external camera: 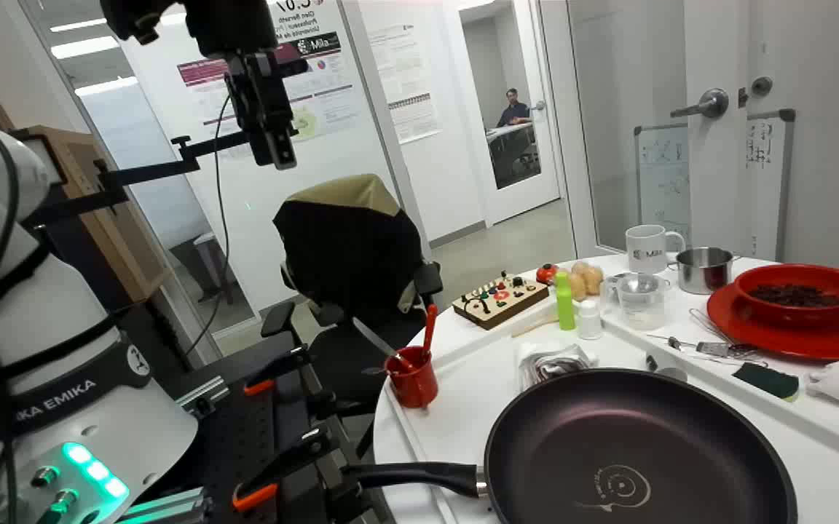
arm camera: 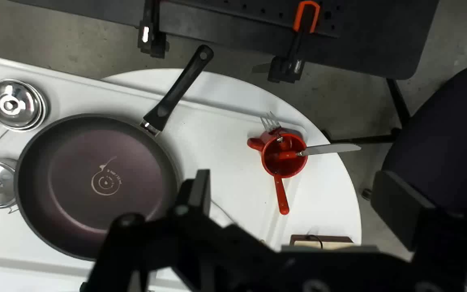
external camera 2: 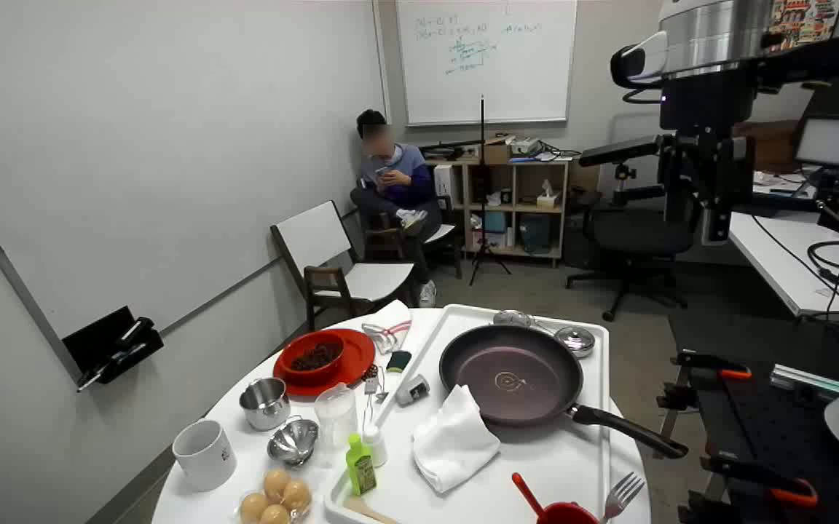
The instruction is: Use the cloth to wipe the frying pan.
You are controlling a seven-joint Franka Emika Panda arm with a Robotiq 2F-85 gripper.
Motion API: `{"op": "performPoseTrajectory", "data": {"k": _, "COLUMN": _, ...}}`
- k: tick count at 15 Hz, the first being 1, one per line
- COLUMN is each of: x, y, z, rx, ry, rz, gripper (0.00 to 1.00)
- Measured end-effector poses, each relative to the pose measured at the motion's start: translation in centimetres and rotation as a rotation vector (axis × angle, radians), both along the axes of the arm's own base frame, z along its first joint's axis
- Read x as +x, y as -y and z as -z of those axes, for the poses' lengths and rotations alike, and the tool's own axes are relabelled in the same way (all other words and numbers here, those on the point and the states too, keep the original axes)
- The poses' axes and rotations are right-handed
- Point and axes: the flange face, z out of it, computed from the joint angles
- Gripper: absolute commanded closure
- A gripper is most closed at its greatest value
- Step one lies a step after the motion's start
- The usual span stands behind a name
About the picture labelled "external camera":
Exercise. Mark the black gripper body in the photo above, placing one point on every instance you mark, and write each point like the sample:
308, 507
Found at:
259, 92

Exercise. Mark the white cloth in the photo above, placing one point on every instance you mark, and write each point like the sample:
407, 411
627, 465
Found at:
559, 363

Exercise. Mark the poster with purple band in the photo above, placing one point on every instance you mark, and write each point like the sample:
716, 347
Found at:
201, 72

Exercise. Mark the white paper notice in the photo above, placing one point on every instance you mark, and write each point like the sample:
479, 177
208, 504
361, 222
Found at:
406, 82

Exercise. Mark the light wooden board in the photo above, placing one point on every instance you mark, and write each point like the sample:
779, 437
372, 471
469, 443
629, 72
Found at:
109, 213

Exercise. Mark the distant person at desk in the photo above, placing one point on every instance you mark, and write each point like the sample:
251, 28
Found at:
514, 108

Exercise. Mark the wooden sushi board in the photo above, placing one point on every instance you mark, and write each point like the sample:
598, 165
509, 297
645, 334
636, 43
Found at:
496, 302

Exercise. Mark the red measuring cup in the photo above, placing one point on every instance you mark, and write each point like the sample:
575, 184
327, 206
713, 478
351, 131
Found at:
410, 379

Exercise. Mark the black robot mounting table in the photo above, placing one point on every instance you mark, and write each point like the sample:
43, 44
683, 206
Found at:
215, 455

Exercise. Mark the green squeeze bottle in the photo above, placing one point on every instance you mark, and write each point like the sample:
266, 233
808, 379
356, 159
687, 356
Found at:
565, 303

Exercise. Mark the small white bottle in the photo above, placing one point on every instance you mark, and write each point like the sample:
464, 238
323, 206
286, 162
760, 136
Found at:
588, 322

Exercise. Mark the shallow steel bowl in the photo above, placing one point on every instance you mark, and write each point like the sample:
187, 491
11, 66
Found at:
632, 284

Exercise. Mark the white mug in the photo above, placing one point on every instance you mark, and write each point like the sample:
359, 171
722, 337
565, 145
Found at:
646, 251

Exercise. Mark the small standing whiteboard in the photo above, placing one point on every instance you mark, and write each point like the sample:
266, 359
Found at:
767, 184
662, 178

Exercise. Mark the clear plastic cup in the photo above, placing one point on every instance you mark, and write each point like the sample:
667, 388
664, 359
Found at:
640, 316

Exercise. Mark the grey marker pen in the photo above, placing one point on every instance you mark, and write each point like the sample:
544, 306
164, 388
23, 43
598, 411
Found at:
700, 345

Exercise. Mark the door lock knob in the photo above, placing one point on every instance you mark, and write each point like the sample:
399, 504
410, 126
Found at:
758, 92

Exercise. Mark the dark beans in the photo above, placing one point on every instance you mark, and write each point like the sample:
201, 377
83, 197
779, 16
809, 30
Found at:
795, 294

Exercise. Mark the red colander bowl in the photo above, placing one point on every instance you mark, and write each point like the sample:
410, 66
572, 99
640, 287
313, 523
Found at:
828, 341

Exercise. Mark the black camera mount rod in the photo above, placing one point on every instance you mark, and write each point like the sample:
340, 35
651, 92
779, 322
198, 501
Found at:
145, 172

